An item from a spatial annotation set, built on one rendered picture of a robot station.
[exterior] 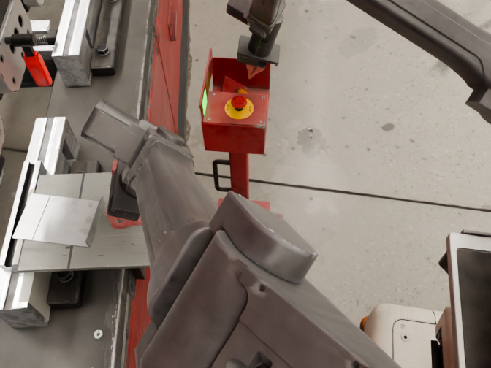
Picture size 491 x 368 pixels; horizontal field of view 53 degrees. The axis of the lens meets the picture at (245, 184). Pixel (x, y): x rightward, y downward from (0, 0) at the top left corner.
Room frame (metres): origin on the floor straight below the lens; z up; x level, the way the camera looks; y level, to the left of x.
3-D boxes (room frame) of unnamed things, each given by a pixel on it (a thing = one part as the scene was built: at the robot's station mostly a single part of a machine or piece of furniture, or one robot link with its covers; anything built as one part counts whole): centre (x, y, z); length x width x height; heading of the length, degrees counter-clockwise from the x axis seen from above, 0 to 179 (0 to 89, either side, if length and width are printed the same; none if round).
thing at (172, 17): (1.43, 0.24, 0.59); 0.15 x 0.02 x 0.07; 2
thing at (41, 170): (0.42, 0.38, 0.99); 0.20 x 0.03 x 0.03; 2
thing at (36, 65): (0.56, 0.32, 1.20); 0.04 x 0.02 x 0.10; 92
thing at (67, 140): (0.45, 0.38, 0.92); 0.39 x 0.06 x 0.10; 2
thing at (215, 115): (0.88, 0.02, 0.75); 0.20 x 0.16 x 0.18; 174
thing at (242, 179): (0.88, 0.02, 0.39); 0.05 x 0.05 x 0.54; 84
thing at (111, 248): (0.40, 0.23, 1.00); 0.26 x 0.18 x 0.01; 92
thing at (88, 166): (0.44, 0.32, 0.89); 0.30 x 0.05 x 0.03; 2
